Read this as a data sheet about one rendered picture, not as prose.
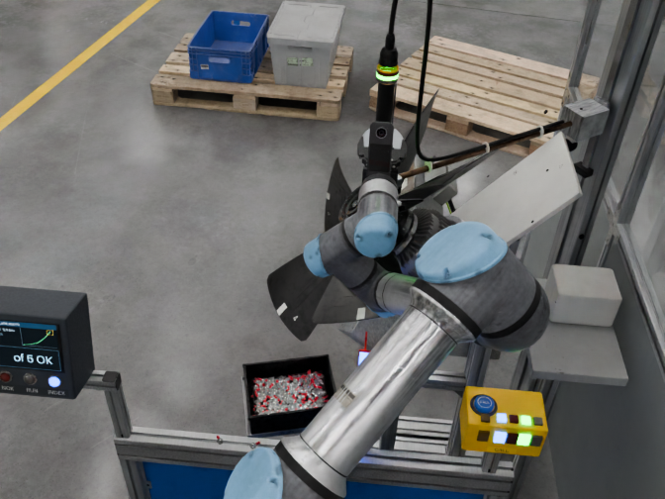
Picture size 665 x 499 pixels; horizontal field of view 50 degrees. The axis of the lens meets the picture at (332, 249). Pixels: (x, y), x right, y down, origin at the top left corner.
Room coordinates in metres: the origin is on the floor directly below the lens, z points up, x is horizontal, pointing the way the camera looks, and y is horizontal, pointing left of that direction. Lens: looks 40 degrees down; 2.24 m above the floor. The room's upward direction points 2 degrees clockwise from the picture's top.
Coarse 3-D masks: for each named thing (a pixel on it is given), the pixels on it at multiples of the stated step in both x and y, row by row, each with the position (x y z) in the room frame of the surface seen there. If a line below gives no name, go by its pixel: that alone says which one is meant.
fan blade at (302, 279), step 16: (272, 272) 1.41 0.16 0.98; (288, 272) 1.38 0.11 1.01; (304, 272) 1.35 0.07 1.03; (272, 288) 1.37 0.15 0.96; (288, 288) 1.34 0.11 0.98; (304, 288) 1.32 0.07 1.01; (320, 288) 1.31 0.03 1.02; (288, 304) 1.31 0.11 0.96; (304, 304) 1.29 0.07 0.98; (288, 320) 1.27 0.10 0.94; (304, 320) 1.26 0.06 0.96; (304, 336) 1.22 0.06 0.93
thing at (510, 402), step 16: (464, 400) 0.95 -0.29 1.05; (496, 400) 0.94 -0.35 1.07; (512, 400) 0.94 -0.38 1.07; (528, 400) 0.94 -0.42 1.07; (464, 416) 0.92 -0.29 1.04; (480, 416) 0.89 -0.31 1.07; (496, 416) 0.90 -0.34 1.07; (544, 416) 0.90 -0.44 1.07; (464, 432) 0.88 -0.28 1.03; (512, 432) 0.87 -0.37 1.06; (528, 432) 0.87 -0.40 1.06; (544, 432) 0.87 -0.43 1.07; (464, 448) 0.87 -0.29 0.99; (480, 448) 0.87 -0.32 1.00; (496, 448) 0.87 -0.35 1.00; (512, 448) 0.87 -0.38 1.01; (528, 448) 0.87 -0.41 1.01
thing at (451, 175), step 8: (488, 152) 1.29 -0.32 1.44; (472, 160) 1.27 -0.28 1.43; (480, 160) 1.33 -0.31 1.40; (456, 168) 1.26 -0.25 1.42; (464, 168) 1.22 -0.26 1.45; (472, 168) 1.36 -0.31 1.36; (440, 176) 1.25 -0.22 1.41; (448, 176) 1.21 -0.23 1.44; (456, 176) 1.34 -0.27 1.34; (424, 184) 1.26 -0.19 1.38; (432, 184) 1.21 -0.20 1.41; (440, 184) 1.18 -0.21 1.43; (408, 192) 1.27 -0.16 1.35; (416, 192) 1.32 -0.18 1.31; (424, 192) 1.35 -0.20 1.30; (432, 192) 1.37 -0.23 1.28
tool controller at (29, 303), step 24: (0, 288) 1.04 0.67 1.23; (24, 288) 1.05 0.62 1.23; (0, 312) 0.95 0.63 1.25; (24, 312) 0.96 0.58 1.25; (48, 312) 0.96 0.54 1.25; (72, 312) 0.97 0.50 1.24; (0, 336) 0.94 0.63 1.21; (24, 336) 0.93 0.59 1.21; (48, 336) 0.93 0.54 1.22; (72, 336) 0.95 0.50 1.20; (24, 360) 0.92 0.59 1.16; (48, 360) 0.92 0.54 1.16; (72, 360) 0.92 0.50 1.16; (0, 384) 0.91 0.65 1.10; (24, 384) 0.91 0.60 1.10; (48, 384) 0.90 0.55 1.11; (72, 384) 0.90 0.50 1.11
